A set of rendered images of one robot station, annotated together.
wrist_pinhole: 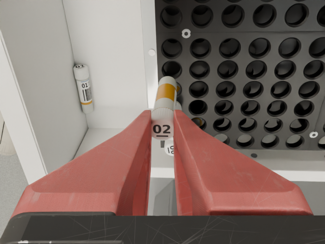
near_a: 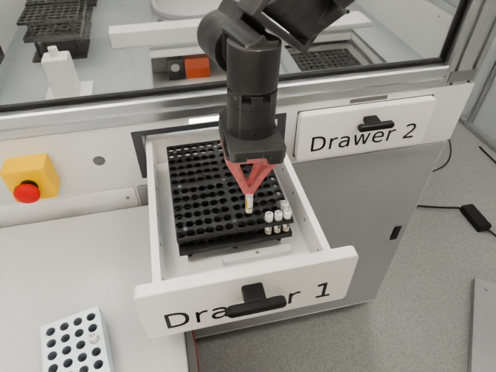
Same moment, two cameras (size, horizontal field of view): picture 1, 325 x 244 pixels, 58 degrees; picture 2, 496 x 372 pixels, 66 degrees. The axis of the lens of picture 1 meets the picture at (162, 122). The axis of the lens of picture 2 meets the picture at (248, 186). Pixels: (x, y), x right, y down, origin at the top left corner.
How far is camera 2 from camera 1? 0.45 m
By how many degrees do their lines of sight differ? 52
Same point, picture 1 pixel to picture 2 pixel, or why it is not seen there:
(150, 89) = (278, 249)
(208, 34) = (232, 214)
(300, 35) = (227, 190)
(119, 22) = not seen: hidden behind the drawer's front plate
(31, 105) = (277, 262)
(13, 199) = not seen: outside the picture
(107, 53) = not seen: hidden behind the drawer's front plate
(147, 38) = (250, 255)
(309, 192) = (356, 184)
